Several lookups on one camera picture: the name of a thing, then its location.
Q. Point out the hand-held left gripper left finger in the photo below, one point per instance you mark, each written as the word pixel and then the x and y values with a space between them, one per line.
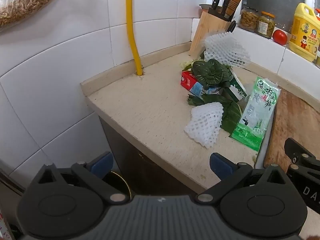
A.
pixel 102 162

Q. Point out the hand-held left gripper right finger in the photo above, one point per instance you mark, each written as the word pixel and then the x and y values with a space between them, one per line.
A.
pixel 220 165

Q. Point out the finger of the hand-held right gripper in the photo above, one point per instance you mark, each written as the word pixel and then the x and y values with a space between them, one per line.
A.
pixel 292 147

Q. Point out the black bin with gold rim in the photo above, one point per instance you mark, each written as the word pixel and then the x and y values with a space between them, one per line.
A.
pixel 117 182

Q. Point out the small white foam net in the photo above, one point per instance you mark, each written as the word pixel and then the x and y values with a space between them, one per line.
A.
pixel 205 125

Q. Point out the green leaf with pale stem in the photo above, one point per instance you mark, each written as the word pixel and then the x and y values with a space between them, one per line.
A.
pixel 232 120

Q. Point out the green plastic food packet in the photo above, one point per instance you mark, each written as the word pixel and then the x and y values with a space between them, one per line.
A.
pixel 257 110

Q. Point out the dark green vegetable leaf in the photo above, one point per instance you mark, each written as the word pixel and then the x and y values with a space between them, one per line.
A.
pixel 200 100

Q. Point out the green and white milk carton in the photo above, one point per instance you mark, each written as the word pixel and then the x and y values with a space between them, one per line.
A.
pixel 236 87

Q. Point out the red and blue drink carton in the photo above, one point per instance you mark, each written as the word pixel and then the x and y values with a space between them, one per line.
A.
pixel 190 81

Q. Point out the dark green bok choy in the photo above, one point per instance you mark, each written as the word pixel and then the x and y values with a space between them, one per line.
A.
pixel 211 72

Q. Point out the pale napa cabbage leaf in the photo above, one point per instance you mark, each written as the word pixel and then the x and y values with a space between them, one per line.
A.
pixel 187 66

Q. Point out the large white foam net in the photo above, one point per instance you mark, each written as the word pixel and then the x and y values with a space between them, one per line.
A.
pixel 227 47

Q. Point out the wooden cutting board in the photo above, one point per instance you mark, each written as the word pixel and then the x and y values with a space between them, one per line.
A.
pixel 295 120

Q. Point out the metal counter edge strip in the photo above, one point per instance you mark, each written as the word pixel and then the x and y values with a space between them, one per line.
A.
pixel 262 155

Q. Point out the brown counter cabinet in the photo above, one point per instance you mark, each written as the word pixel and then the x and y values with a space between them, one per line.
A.
pixel 140 160

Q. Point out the red tomato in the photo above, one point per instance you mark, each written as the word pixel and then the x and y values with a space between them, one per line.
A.
pixel 279 37

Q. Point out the yellow oil bottle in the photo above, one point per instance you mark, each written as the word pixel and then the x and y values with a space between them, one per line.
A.
pixel 303 32

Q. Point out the glass jar of green pickles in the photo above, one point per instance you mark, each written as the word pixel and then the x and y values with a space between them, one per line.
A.
pixel 266 26

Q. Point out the glass jar of yellow pickles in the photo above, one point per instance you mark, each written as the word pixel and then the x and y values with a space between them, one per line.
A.
pixel 248 20

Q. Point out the wooden knife block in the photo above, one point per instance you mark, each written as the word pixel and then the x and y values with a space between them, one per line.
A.
pixel 207 27

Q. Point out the yellow pipe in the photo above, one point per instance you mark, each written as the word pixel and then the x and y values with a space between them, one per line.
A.
pixel 130 17

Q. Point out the bag of dried brown food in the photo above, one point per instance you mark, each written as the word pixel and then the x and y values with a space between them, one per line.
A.
pixel 20 7

